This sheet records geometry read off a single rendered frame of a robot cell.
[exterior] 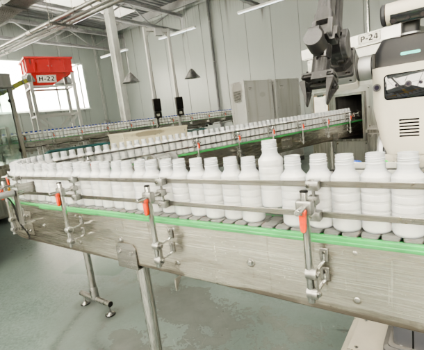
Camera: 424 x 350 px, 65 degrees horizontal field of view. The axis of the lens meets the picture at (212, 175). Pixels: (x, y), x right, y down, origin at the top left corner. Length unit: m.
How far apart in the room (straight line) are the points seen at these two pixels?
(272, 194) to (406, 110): 0.66
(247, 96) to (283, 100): 1.06
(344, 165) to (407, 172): 0.11
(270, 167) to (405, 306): 0.39
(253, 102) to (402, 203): 6.41
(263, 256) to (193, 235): 0.21
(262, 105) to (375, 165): 6.53
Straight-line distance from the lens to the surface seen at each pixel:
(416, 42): 1.40
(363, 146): 4.60
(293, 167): 0.78
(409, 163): 0.72
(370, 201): 0.75
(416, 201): 0.73
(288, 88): 7.86
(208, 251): 0.94
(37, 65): 7.63
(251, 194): 0.83
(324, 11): 1.26
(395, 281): 0.77
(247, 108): 6.93
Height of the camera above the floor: 1.28
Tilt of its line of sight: 10 degrees down
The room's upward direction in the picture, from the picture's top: 7 degrees counter-clockwise
